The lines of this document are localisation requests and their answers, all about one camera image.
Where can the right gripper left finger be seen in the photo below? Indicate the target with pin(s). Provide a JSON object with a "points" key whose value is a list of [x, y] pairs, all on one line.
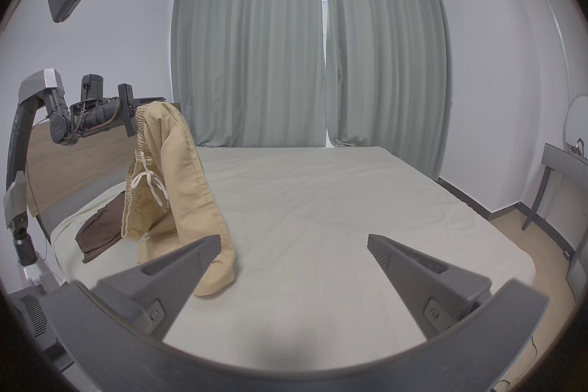
{"points": [[170, 284]]}

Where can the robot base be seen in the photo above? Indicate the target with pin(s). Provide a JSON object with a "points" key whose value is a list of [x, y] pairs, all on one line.
{"points": [[32, 312]]}

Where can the pale green curtain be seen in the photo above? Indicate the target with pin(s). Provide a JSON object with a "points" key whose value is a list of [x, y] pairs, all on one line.
{"points": [[248, 36], [386, 50]]}

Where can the grey small table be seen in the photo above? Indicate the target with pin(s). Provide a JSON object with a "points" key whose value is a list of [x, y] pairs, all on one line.
{"points": [[562, 163]]}

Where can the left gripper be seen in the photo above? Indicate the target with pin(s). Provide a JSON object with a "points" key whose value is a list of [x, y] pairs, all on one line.
{"points": [[99, 117]]}

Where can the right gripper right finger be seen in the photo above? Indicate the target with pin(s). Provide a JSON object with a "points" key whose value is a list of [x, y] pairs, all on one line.
{"points": [[413, 284]]}

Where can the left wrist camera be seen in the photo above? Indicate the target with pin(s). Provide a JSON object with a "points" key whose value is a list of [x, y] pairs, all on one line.
{"points": [[92, 84]]}

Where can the round mirror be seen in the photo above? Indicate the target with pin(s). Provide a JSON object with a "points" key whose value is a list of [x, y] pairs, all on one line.
{"points": [[578, 123]]}

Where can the bed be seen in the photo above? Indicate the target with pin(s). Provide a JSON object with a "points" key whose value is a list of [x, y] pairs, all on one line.
{"points": [[321, 206]]}

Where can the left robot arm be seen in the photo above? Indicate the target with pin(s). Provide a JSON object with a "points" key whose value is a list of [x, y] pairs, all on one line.
{"points": [[18, 137]]}

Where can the tan shorts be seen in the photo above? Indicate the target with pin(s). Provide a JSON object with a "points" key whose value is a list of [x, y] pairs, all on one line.
{"points": [[183, 179]]}

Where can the brown garment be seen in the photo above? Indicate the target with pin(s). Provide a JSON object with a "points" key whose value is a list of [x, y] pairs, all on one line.
{"points": [[101, 229]]}

